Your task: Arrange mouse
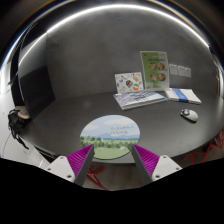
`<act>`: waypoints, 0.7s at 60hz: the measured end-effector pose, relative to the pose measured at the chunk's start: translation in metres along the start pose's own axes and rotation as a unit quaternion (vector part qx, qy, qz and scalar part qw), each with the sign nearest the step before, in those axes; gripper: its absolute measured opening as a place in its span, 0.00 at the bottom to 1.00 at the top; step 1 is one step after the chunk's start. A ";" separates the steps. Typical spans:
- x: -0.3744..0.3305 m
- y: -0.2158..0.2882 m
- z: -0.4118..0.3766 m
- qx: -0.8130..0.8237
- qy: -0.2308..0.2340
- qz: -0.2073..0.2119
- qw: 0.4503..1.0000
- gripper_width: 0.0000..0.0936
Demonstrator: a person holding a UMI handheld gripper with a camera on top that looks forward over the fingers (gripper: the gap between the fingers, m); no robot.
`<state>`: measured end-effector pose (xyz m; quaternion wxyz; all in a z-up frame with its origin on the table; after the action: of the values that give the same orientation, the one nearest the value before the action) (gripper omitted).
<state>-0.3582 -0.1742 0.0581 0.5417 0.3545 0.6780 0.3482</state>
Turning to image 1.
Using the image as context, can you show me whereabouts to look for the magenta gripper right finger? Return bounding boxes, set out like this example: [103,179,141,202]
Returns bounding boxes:
[131,144,183,185]

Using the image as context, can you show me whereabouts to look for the large patterned book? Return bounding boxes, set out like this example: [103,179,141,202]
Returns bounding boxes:
[114,91,167,110]

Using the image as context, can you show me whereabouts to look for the white wall papers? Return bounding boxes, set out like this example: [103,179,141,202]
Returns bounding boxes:
[169,64,191,78]

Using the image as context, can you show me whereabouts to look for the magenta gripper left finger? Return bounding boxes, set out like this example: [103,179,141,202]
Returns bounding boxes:
[46,144,95,187]

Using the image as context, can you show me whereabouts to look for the round landscape mouse pad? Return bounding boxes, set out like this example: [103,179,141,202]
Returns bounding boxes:
[80,115,140,160]

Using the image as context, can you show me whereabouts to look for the colourful illustrated card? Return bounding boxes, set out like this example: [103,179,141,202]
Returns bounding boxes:
[115,72,144,93]

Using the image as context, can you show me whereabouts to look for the green standing poster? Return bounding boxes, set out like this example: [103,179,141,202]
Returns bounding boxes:
[140,51,170,91]

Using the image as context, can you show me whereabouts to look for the black bag with cables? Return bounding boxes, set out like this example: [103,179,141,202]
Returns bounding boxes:
[8,109,30,149]

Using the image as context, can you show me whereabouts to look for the red metal table leg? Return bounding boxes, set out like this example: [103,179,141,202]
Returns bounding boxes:
[183,130,224,164]

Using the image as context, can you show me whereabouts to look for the white and grey computer mouse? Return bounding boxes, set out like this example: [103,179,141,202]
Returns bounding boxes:
[181,109,198,122]

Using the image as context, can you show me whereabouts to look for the white and blue booklet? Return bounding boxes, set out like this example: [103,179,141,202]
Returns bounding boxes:
[165,88,201,104]

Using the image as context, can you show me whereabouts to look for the black monitor panel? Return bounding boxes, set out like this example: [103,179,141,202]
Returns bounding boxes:
[18,41,55,119]

